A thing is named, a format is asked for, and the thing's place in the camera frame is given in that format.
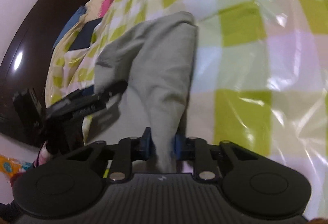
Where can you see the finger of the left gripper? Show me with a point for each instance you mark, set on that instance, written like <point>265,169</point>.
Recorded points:
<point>70,109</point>
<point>118,86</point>

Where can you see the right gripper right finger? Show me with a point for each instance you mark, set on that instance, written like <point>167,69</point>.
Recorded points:
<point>184,148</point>

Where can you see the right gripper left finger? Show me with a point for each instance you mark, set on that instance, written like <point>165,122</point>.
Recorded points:
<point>144,146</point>

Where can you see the grey-green pants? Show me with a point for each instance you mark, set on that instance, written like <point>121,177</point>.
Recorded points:
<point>156,60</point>

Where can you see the left hand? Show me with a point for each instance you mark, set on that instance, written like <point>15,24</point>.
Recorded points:
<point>43,156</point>

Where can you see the dark navy folded cloth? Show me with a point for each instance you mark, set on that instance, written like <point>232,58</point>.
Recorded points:
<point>83,39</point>

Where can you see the dark wooden headboard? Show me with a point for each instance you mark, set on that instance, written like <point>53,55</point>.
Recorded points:
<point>27,59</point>

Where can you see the blue pillow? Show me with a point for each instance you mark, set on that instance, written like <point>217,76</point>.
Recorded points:
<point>71,22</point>

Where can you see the green checkered plastic sheet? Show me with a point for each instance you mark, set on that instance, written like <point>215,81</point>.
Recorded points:
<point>260,77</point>

